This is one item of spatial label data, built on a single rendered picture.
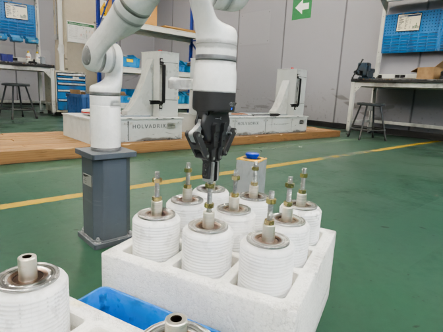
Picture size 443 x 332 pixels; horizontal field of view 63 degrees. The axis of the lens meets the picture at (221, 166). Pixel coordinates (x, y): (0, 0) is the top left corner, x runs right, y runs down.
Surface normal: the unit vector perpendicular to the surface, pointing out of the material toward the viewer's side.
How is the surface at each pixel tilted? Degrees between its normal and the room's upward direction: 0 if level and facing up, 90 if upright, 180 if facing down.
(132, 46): 90
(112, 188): 90
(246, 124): 90
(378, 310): 0
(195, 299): 90
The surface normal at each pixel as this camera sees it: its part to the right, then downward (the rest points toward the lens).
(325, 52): -0.75, 0.10
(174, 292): -0.44, 0.16
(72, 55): 0.66, 0.18
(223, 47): 0.33, 0.21
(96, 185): -0.08, 0.16
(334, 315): 0.05, -0.98
